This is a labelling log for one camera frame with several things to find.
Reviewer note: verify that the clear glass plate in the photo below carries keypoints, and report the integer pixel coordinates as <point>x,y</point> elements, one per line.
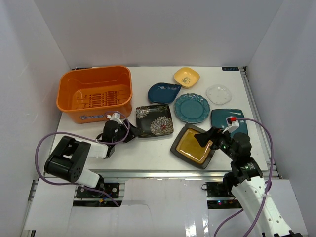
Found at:
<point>219,94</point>

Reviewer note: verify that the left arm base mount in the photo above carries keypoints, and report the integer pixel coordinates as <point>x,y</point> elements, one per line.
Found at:
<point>110,188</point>

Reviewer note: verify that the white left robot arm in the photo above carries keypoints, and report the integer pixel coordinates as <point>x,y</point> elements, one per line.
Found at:
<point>68,159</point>

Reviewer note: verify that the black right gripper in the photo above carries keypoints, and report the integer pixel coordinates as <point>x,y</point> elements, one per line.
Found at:
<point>215,134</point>

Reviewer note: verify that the black floral square plate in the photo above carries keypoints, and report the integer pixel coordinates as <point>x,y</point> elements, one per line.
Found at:
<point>154,120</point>

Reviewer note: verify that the yellow brown square plate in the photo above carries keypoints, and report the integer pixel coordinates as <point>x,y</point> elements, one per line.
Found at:
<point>187,148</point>

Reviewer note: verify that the dark blue leaf plate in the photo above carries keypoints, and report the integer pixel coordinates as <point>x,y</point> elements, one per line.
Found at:
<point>163,93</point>

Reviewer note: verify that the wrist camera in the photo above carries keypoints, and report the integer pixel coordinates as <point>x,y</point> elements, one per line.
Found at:
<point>233,125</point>
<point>115,117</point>

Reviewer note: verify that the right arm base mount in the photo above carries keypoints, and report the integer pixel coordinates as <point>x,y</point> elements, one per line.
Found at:
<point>218,197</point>

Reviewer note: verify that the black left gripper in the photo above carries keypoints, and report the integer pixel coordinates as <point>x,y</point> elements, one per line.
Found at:
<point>127,132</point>

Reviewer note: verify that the teal square plate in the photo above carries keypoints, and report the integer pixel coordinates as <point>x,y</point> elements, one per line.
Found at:
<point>219,119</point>

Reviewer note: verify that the yellow square bowl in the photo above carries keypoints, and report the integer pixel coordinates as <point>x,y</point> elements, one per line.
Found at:
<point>186,77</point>

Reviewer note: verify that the orange plastic bin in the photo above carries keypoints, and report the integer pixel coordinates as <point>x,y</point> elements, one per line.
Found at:
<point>86,95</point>

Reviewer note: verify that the teal scalloped round plate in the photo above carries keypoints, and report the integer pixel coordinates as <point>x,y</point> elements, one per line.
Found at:
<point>192,108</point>

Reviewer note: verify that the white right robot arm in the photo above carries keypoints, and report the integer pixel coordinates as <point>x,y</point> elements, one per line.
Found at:
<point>247,184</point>

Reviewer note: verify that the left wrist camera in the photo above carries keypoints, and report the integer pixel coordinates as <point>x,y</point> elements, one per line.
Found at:
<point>115,117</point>

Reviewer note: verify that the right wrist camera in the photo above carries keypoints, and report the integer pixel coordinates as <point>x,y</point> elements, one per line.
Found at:
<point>233,125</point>

